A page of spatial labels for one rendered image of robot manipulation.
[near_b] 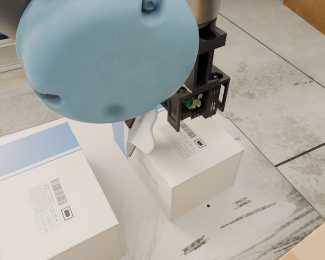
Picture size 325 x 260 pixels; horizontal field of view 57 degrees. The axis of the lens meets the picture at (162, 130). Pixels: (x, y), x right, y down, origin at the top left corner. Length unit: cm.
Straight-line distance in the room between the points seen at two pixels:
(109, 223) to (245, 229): 20
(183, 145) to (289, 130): 129
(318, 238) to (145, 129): 22
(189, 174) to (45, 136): 21
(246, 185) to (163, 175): 17
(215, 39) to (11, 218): 29
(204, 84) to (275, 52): 195
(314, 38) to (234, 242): 221
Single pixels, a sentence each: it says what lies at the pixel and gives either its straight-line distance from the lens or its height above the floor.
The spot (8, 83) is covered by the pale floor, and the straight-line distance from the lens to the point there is 206.
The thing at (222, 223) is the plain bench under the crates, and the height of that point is 70.
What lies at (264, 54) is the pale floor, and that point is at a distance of 221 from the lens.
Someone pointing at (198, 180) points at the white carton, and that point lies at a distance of 40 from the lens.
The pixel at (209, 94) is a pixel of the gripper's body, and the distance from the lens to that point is 35.
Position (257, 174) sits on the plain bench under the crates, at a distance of 52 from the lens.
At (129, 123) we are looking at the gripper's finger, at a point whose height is 83.
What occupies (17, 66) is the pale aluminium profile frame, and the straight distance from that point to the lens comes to 193.
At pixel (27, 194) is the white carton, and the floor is 79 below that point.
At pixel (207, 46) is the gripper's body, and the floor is 95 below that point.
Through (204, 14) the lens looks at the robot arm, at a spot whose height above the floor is 98.
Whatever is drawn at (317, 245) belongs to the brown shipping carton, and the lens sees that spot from 29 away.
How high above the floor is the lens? 110
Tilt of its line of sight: 46 degrees down
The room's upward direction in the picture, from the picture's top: straight up
